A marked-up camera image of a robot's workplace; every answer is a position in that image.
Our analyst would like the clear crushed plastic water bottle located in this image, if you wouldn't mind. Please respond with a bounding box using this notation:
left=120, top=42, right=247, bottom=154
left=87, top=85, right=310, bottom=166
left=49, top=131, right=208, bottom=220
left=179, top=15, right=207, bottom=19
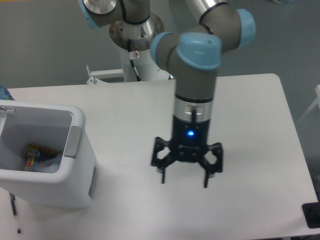
left=36, top=153, right=63, bottom=173

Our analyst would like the black pen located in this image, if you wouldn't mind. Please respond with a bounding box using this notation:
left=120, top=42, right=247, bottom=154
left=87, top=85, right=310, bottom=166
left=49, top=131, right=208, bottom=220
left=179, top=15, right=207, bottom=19
left=9, top=192, right=22, bottom=234

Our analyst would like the white chair leg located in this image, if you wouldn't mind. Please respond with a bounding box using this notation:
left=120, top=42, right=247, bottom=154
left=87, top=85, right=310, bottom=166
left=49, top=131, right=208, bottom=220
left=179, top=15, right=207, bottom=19
left=297, top=84, right=320, bottom=125

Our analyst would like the black clamp at table edge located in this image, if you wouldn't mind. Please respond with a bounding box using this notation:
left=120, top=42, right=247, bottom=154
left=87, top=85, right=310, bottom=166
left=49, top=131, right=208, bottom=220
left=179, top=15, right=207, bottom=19
left=302, top=202, right=320, bottom=229

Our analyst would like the white plastic trash can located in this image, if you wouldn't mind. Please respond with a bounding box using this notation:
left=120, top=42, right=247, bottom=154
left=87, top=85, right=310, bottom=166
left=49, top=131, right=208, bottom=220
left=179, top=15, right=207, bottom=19
left=0, top=100, right=98, bottom=208

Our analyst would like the colourful snack wrapper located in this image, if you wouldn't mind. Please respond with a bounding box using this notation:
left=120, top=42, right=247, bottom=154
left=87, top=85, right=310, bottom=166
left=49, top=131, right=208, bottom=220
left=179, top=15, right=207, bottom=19
left=25, top=144, right=60, bottom=172

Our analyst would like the white pedestal base frame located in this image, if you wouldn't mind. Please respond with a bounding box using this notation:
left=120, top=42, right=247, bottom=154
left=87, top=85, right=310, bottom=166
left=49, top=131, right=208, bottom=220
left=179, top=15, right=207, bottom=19
left=86, top=65, right=175, bottom=85

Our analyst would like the blue patterned object at edge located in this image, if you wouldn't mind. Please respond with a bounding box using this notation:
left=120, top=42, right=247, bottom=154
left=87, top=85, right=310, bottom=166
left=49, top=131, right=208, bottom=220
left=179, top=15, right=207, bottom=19
left=0, top=85, right=15, bottom=101

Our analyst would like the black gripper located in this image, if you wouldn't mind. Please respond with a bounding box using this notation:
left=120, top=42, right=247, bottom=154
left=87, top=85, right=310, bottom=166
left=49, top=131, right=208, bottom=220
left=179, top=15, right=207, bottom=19
left=150, top=116, right=223, bottom=188

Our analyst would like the black cable on pedestal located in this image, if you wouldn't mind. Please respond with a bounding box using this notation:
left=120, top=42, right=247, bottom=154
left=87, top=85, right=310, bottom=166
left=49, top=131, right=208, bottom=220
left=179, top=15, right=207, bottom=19
left=126, top=38, right=143, bottom=82

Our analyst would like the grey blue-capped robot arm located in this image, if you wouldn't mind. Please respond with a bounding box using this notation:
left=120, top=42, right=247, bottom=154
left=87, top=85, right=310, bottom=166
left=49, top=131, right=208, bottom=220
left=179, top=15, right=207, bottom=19
left=78, top=0, right=256, bottom=181

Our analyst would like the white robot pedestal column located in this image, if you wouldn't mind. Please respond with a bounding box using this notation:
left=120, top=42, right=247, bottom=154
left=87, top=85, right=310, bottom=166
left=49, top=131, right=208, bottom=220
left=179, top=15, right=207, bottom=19
left=108, top=12, right=166, bottom=82

